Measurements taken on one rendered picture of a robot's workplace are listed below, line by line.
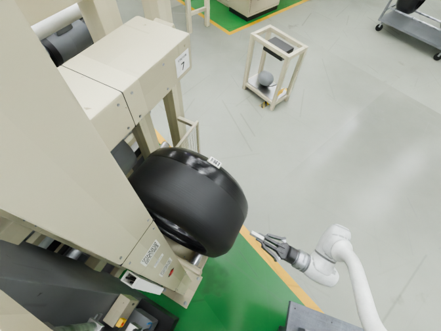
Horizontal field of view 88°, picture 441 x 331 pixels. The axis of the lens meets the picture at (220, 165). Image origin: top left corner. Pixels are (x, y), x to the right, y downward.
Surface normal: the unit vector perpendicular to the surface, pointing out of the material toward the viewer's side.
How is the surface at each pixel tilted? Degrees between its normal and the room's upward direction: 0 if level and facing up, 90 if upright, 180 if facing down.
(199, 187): 17
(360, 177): 0
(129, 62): 0
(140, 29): 0
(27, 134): 90
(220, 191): 32
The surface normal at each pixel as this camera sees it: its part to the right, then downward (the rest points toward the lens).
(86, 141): 0.88, 0.42
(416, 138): 0.04, -0.53
